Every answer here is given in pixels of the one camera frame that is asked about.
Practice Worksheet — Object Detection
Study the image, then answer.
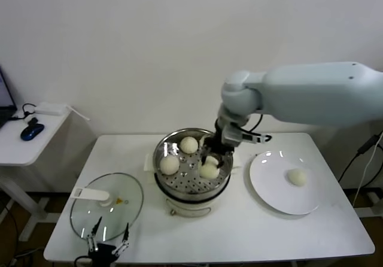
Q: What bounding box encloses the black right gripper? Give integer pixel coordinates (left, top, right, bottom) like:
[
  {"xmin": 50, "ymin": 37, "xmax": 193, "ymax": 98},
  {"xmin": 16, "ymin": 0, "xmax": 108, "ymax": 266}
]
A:
[{"xmin": 200, "ymin": 128, "xmax": 236, "ymax": 169}]

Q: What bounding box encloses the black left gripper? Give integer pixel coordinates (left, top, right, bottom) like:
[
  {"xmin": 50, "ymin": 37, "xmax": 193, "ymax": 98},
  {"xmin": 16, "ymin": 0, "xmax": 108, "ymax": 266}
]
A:
[{"xmin": 86, "ymin": 216, "xmax": 130, "ymax": 267}]

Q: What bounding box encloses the white steamed baozi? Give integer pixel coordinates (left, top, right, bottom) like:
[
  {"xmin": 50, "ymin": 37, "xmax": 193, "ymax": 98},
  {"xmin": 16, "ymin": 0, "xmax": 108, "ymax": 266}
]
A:
[
  {"xmin": 287, "ymin": 168, "xmax": 308, "ymax": 187},
  {"xmin": 199, "ymin": 156, "xmax": 221, "ymax": 180},
  {"xmin": 159, "ymin": 155, "xmax": 180, "ymax": 175},
  {"xmin": 180, "ymin": 136, "xmax": 199, "ymax": 154}
]

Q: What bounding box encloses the stainless steel steamer basket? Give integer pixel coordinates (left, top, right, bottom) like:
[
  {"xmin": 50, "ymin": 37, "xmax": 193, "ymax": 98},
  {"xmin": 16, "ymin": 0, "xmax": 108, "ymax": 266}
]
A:
[{"xmin": 144, "ymin": 128, "xmax": 242, "ymax": 196}]

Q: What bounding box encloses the cream electric cooker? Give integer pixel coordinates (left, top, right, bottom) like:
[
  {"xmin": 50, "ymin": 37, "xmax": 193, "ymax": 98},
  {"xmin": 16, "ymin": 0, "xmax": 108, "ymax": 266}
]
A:
[{"xmin": 155, "ymin": 171, "xmax": 231, "ymax": 217}]

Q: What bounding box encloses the white oval plate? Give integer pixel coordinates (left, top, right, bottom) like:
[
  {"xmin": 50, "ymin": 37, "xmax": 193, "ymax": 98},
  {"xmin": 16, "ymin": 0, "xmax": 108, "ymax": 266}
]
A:
[{"xmin": 248, "ymin": 150, "xmax": 321, "ymax": 216}]

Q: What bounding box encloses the white side table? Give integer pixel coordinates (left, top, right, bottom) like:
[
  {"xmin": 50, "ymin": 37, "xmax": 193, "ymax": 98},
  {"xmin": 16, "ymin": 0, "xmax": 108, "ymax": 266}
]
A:
[{"xmin": 0, "ymin": 108, "xmax": 72, "ymax": 242}]

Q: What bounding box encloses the blue computer mouse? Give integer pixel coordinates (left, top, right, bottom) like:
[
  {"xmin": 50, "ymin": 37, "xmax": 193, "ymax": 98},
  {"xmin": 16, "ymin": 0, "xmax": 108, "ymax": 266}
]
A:
[{"xmin": 20, "ymin": 123, "xmax": 45, "ymax": 141}]

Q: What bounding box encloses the white rectangular box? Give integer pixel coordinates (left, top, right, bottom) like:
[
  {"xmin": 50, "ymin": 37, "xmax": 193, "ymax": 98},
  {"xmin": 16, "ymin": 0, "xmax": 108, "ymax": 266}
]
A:
[{"xmin": 35, "ymin": 101, "xmax": 65, "ymax": 117}]

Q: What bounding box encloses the black laptop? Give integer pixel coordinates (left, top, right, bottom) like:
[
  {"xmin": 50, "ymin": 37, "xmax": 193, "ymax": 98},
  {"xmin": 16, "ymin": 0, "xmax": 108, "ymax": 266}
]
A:
[{"xmin": 0, "ymin": 65, "xmax": 18, "ymax": 130}]

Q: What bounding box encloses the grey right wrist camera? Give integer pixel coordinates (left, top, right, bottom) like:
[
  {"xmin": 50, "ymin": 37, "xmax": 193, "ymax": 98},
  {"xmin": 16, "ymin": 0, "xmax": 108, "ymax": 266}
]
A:
[{"xmin": 223, "ymin": 123, "xmax": 273, "ymax": 147}]

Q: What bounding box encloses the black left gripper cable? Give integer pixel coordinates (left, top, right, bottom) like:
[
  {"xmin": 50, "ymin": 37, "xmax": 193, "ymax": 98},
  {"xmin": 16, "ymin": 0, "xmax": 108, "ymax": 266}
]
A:
[{"xmin": 74, "ymin": 255, "xmax": 94, "ymax": 267}]

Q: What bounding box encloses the glass lid with white handle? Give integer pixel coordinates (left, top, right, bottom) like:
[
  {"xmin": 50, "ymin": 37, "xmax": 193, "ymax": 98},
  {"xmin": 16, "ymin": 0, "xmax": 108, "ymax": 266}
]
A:
[{"xmin": 69, "ymin": 172, "xmax": 144, "ymax": 241}]

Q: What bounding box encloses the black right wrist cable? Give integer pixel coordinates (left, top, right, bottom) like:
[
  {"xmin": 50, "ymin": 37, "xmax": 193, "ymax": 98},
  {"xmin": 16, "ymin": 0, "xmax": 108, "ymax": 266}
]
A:
[{"xmin": 239, "ymin": 113, "xmax": 265, "ymax": 134}]

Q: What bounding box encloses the black floor cable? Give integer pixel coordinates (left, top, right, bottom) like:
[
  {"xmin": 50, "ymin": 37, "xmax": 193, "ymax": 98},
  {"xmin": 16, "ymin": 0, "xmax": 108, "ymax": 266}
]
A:
[{"xmin": 0, "ymin": 201, "xmax": 19, "ymax": 250}]

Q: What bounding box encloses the black power cable with adapter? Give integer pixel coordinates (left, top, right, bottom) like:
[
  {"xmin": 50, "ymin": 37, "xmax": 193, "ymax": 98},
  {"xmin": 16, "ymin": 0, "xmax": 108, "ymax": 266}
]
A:
[{"xmin": 338, "ymin": 131, "xmax": 383, "ymax": 183}]

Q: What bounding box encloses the thin black cable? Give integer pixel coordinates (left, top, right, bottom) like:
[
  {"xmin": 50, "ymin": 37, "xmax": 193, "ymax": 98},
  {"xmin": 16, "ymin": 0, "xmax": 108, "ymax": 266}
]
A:
[{"xmin": 11, "ymin": 104, "xmax": 39, "ymax": 127}]

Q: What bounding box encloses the white hanging cable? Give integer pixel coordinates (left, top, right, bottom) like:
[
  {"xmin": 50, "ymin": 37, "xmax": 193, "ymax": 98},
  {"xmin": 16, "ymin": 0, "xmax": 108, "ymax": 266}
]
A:
[{"xmin": 352, "ymin": 141, "xmax": 383, "ymax": 208}]

